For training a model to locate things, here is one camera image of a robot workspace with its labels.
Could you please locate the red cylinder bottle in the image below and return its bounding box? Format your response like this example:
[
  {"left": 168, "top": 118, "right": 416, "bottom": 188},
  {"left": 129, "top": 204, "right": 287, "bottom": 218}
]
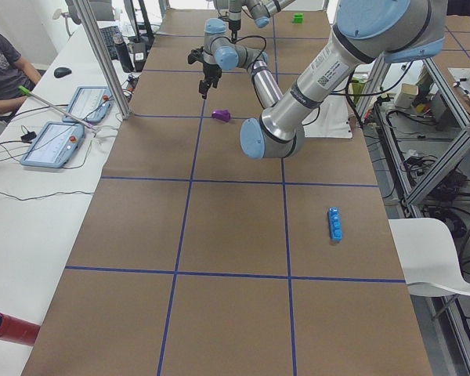
[{"left": 0, "top": 313, "right": 41, "bottom": 346}]

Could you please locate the white chair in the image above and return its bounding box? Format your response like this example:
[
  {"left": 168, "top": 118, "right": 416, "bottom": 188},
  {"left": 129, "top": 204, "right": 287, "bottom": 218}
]
[{"left": 389, "top": 218, "right": 470, "bottom": 301}]

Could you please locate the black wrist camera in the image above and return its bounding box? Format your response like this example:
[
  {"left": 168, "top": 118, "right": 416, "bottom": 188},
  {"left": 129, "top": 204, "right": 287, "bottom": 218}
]
[{"left": 187, "top": 47, "right": 204, "bottom": 65}]

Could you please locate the black water bottle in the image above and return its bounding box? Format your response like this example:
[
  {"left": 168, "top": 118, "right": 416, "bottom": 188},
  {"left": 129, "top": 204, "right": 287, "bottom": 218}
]
[{"left": 113, "top": 33, "right": 134, "bottom": 73}]

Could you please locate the seated person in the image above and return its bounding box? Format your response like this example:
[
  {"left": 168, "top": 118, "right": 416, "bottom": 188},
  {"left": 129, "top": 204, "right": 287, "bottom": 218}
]
[{"left": 0, "top": 34, "right": 42, "bottom": 116}]

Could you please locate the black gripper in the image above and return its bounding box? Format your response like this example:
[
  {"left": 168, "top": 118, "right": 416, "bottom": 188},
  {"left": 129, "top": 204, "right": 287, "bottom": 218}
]
[
  {"left": 228, "top": 10, "right": 240, "bottom": 42},
  {"left": 198, "top": 63, "right": 222, "bottom": 98}
]

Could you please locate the upper blue teach pendant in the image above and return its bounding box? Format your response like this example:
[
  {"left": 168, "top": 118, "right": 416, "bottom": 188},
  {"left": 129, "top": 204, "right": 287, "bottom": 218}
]
[{"left": 66, "top": 86, "right": 112, "bottom": 125}]

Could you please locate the green tipped stick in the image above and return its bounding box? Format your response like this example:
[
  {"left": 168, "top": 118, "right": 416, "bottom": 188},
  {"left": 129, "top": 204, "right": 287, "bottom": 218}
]
[{"left": 18, "top": 85, "right": 95, "bottom": 130}]

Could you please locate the green two-stud brick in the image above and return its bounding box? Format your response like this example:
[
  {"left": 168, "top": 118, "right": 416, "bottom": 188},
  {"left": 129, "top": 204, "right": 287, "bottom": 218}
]
[{"left": 292, "top": 13, "right": 304, "bottom": 24}]

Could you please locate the black keyboard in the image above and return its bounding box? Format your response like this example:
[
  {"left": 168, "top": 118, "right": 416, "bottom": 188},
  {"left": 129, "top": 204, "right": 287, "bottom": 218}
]
[{"left": 99, "top": 26, "right": 124, "bottom": 60}]

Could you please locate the long blue brick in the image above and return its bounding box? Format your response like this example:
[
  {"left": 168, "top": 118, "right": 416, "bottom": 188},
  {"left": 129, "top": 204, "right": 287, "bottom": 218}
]
[{"left": 327, "top": 207, "right": 343, "bottom": 241}]

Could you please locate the black computer mouse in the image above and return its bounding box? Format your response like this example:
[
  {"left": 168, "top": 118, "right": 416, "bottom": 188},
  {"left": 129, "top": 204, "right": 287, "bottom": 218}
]
[{"left": 53, "top": 67, "right": 72, "bottom": 78}]

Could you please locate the purple trapezoid block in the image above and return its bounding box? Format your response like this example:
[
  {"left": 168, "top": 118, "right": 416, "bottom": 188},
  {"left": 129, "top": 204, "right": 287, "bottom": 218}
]
[{"left": 211, "top": 110, "right": 231, "bottom": 122}]

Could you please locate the aluminium frame post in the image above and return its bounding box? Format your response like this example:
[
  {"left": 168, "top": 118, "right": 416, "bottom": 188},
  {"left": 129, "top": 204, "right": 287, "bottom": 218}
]
[{"left": 74, "top": 0, "right": 132, "bottom": 120}]

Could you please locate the blue teach pendant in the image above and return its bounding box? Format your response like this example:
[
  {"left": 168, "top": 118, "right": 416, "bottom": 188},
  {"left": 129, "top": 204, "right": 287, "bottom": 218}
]
[
  {"left": 66, "top": 86, "right": 112, "bottom": 125},
  {"left": 20, "top": 121, "right": 85, "bottom": 168}
]

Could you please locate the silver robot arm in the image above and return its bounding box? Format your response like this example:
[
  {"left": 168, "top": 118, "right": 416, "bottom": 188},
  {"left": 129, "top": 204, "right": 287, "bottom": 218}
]
[
  {"left": 213, "top": 0, "right": 294, "bottom": 43},
  {"left": 187, "top": 1, "right": 447, "bottom": 159}
]

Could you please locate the lower blue teach pendant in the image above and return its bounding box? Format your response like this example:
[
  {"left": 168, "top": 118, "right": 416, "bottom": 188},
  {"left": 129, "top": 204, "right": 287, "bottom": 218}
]
[{"left": 20, "top": 121, "right": 85, "bottom": 168}]

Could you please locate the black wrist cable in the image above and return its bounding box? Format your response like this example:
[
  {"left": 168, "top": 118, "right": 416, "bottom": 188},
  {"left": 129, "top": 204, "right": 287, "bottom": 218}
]
[{"left": 233, "top": 34, "right": 268, "bottom": 67}]

